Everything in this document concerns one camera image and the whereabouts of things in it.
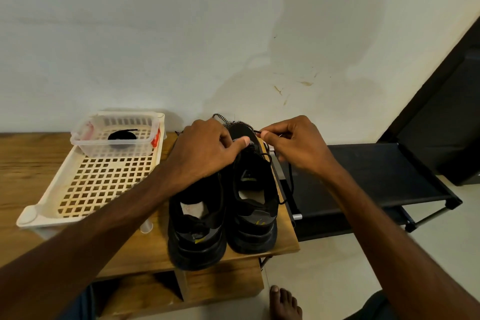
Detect person's left hand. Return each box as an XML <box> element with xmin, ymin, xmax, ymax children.
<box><xmin>161</xmin><ymin>118</ymin><xmax>252</xmax><ymax>196</ymax></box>

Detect person's right hand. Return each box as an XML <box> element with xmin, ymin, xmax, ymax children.
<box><xmin>258</xmin><ymin>115</ymin><xmax>345</xmax><ymax>182</ymax></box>

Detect single black shoelace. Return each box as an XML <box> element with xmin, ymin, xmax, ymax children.
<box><xmin>253</xmin><ymin>130</ymin><xmax>295</xmax><ymax>216</ymax></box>

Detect black shoelaces bundle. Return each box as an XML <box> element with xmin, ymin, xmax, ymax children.
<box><xmin>107</xmin><ymin>129</ymin><xmax>139</xmax><ymax>142</ymax></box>

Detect black shoe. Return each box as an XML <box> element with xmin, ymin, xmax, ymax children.
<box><xmin>167</xmin><ymin>169</ymin><xmax>228</xmax><ymax>271</ymax></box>
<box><xmin>223</xmin><ymin>121</ymin><xmax>282</xmax><ymax>255</ymax></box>

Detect person's left forearm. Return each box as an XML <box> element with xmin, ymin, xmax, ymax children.
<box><xmin>0</xmin><ymin>166</ymin><xmax>185</xmax><ymax>320</ymax></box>

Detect person's right forearm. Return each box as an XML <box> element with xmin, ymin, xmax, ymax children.
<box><xmin>324</xmin><ymin>162</ymin><xmax>480</xmax><ymax>320</ymax></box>

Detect person's blue shorts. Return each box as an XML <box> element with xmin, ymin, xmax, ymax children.
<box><xmin>63</xmin><ymin>286</ymin><xmax>399</xmax><ymax>320</ymax></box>

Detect black shoe rack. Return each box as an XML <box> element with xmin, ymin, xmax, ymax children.
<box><xmin>268</xmin><ymin>142</ymin><xmax>464</xmax><ymax>242</ymax></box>

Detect large white plastic tray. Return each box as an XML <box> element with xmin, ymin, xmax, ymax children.
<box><xmin>16</xmin><ymin>109</ymin><xmax>167</xmax><ymax>241</ymax></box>

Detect small white plastic basket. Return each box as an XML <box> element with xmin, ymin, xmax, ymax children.
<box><xmin>69</xmin><ymin>111</ymin><xmax>165</xmax><ymax>159</ymax></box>

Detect dark door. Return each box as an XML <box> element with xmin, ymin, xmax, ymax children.
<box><xmin>378</xmin><ymin>16</ymin><xmax>480</xmax><ymax>186</ymax></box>

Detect low wooden table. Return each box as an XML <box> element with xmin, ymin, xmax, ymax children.
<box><xmin>0</xmin><ymin>131</ymin><xmax>301</xmax><ymax>320</ymax></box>

